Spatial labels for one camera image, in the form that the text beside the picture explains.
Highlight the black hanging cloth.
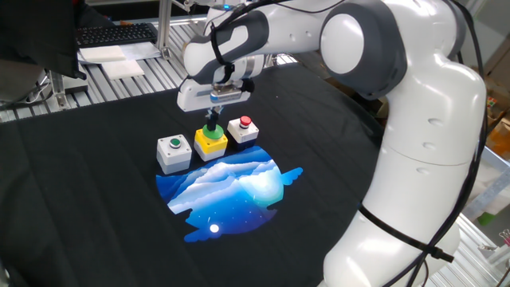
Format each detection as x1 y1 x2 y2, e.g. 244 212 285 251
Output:
0 0 87 81

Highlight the black wrist velcro strap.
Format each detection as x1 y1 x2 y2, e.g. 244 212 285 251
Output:
210 22 236 85

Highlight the black cloth with blue print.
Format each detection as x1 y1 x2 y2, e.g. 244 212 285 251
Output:
0 63 399 287

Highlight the white box small green button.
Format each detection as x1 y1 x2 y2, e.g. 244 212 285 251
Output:
155 133 194 175

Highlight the white box red button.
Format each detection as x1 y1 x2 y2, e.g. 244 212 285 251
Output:
226 115 261 152

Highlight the brown cardboard box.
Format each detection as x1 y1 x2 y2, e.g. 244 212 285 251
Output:
484 117 510 161

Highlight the black computer keyboard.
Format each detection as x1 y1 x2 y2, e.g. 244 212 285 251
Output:
74 22 159 49

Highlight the yellow box green mushroom button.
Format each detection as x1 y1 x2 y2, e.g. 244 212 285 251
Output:
194 124 230 163

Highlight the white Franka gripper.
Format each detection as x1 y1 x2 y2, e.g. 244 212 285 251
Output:
176 76 256 129

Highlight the aluminium frame post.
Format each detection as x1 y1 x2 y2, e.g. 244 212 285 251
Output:
156 0 174 61
48 69 68 112

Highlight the black arm cable strap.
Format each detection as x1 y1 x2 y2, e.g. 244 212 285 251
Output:
358 205 455 264

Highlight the white paper sheet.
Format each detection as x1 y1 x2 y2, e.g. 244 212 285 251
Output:
77 41 163 65

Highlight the perforated metal bar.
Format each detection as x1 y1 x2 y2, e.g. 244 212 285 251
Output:
464 167 510 220

